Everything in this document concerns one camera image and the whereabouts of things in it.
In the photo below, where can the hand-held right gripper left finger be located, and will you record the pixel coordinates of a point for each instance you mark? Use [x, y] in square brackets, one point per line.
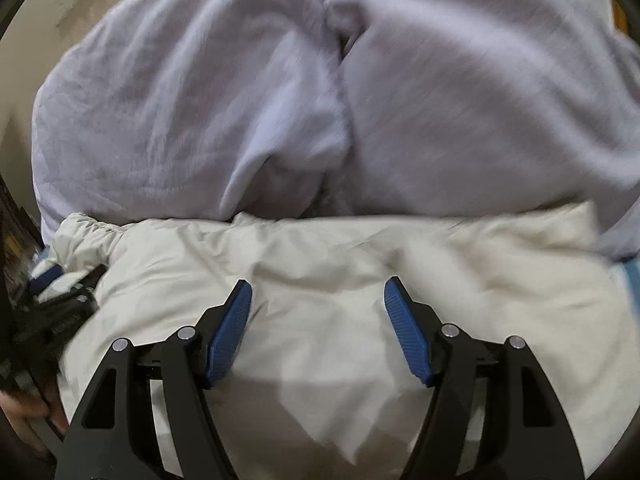
[230, 335]

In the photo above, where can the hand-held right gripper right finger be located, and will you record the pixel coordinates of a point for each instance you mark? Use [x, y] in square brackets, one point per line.
[405, 335]

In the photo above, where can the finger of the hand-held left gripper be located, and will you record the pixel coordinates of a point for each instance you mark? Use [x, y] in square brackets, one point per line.
[45, 280]
[90, 277]

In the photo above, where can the beige puffer jacket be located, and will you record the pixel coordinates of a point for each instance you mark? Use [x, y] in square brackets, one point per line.
[325, 260]

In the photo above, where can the person's left hand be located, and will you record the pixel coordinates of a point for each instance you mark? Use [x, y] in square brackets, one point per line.
[25, 422]

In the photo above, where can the wide purple pillow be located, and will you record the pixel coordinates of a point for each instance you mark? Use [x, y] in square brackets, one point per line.
[175, 110]

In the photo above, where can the narrow purple pillow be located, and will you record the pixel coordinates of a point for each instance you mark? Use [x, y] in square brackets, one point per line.
[475, 100]

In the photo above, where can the wooden wall trim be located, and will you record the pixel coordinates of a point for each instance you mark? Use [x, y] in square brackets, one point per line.
[621, 15]

